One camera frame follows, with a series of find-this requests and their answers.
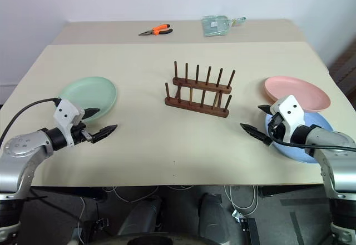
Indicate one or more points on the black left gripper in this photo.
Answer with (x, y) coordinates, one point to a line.
(80, 134)

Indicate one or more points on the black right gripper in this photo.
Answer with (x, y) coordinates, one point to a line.
(279, 129)

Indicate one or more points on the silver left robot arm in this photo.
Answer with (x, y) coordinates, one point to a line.
(19, 156)

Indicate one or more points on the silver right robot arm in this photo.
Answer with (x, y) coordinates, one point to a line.
(336, 167)

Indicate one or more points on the wooden dish rack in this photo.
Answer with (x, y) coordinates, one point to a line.
(194, 109)

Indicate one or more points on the green plate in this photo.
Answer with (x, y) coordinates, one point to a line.
(91, 92)

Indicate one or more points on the pink-red plate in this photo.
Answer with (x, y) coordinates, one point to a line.
(300, 90)

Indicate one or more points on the blue plate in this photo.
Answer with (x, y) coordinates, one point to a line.
(317, 120)

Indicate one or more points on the dark rounded shape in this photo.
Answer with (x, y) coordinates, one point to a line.
(142, 214)
(214, 214)

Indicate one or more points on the clear plastic bag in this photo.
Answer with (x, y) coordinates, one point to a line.
(215, 25)

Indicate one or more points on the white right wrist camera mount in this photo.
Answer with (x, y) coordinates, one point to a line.
(290, 111)

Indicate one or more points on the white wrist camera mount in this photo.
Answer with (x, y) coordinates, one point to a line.
(66, 114)
(290, 111)

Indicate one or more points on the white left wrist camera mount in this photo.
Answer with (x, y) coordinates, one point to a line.
(66, 114)

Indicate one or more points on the black metal bracket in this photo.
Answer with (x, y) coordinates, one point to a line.
(249, 231)

